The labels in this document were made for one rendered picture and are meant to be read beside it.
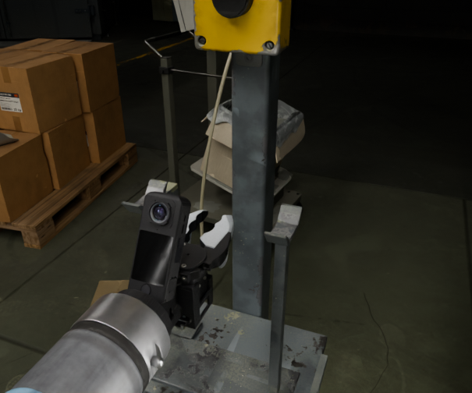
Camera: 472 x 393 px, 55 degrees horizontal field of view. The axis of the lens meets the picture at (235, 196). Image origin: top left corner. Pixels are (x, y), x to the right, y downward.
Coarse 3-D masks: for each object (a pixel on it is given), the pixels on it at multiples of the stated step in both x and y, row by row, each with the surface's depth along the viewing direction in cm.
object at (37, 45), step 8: (32, 40) 311; (40, 40) 312; (48, 40) 312; (56, 40) 312; (64, 40) 311; (72, 40) 311; (8, 48) 285; (16, 48) 284; (24, 48) 284; (32, 48) 284; (40, 48) 284; (48, 48) 285
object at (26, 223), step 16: (128, 144) 336; (112, 160) 311; (128, 160) 330; (80, 176) 289; (96, 176) 289; (112, 176) 316; (64, 192) 270; (80, 192) 274; (96, 192) 292; (32, 208) 253; (48, 208) 253; (80, 208) 277; (0, 224) 242; (16, 224) 239; (32, 224) 239; (48, 224) 247; (64, 224) 262; (32, 240) 242; (48, 240) 249
